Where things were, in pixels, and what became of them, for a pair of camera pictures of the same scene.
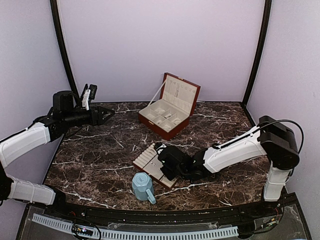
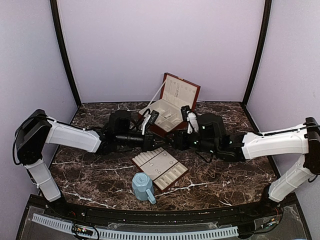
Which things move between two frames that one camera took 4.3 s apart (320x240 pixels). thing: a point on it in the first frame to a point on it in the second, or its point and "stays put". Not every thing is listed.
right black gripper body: x=170 y=176 to x=180 y=137
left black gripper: x=98 y=120 to x=149 y=141
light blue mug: x=142 y=186 stays put
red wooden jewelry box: x=169 y=116 stays put
